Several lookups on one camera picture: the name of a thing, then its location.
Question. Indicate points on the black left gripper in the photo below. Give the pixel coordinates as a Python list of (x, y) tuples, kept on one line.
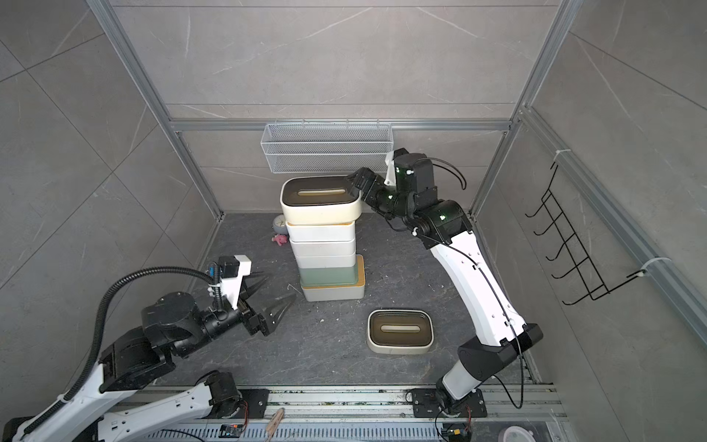
[(269, 322)]

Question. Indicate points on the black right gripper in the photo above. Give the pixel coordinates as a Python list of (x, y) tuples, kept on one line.
[(367, 179)]

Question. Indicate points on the mint green tissue box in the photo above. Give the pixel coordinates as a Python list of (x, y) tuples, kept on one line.
[(328, 277)]

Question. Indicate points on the cream box dark lid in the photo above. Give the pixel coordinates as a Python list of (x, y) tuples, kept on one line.
[(319, 201), (399, 332)]

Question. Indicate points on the bamboo lid box edge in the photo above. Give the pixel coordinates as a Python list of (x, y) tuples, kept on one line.
[(321, 233)]

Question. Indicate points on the white tissue box bamboo lid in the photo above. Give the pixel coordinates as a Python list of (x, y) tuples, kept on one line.
[(323, 248)]

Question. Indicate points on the large bamboo lid tissue box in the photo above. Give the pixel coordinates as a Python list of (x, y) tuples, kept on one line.
[(342, 292)]

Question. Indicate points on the white tissue box grey lid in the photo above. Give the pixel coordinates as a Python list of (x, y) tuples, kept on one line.
[(323, 262)]

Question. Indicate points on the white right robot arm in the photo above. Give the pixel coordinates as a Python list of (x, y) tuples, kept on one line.
[(408, 192)]

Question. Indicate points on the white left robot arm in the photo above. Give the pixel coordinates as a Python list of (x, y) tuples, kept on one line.
[(172, 327)]

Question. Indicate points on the small pink pig toy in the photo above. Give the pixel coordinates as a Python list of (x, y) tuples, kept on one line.
[(280, 239)]

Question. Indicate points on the small grey alarm clock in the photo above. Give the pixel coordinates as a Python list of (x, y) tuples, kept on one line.
[(279, 225)]

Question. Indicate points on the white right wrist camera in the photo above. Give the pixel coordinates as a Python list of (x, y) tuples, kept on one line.
[(391, 174)]

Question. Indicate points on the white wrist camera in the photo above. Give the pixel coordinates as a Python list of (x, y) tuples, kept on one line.
[(228, 273), (391, 174)]

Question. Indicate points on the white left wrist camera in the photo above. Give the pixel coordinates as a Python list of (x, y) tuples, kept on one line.
[(228, 273)]

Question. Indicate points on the white wire mesh basket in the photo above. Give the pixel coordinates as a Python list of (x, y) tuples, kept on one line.
[(326, 147)]

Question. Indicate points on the black wire hook rack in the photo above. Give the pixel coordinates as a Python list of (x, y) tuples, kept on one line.
[(594, 284)]

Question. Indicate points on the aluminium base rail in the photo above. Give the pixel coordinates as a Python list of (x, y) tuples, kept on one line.
[(381, 413)]

